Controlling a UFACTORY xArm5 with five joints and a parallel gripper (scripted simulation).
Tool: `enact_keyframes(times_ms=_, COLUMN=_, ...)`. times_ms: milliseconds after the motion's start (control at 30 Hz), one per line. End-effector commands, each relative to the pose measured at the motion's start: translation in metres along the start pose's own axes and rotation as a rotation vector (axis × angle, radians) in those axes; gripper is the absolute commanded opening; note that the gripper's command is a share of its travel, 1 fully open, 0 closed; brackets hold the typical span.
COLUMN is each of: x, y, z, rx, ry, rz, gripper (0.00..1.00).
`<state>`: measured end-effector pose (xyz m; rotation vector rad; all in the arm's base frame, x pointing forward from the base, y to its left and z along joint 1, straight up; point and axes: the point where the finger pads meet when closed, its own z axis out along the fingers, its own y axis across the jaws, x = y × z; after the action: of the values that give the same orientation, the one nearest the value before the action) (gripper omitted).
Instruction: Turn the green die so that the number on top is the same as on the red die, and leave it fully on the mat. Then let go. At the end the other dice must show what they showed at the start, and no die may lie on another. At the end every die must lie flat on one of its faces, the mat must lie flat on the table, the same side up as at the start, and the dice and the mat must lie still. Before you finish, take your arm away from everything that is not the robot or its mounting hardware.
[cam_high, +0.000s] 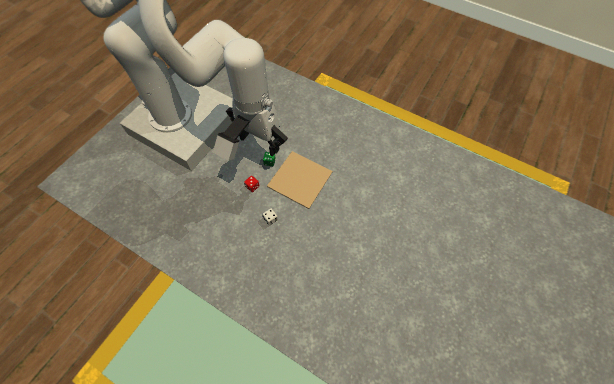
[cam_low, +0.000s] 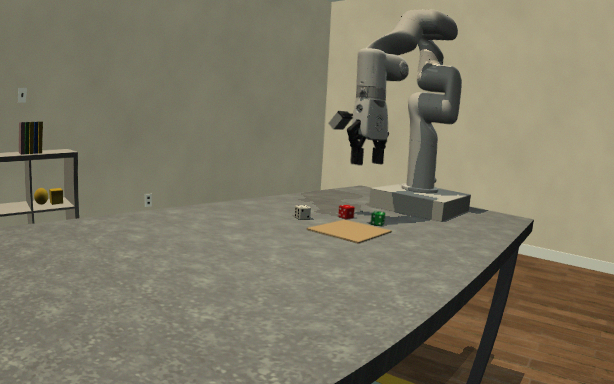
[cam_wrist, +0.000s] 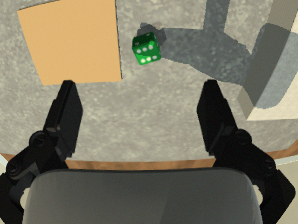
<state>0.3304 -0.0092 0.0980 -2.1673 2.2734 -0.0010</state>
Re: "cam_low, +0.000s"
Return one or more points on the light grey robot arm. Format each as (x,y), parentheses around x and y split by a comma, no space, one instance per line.
(374,65)

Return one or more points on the green die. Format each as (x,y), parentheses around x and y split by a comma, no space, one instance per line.
(378,218)

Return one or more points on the red die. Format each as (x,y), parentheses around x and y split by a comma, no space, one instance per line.
(346,211)

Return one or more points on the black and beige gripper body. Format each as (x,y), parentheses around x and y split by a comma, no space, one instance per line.
(374,117)

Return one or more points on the tan flat mat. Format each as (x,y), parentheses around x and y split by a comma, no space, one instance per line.
(350,231)

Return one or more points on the white die with black pips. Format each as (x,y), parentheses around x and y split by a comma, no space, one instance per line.
(302,212)

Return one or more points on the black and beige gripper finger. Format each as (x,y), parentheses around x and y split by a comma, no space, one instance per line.
(378,151)
(356,145)

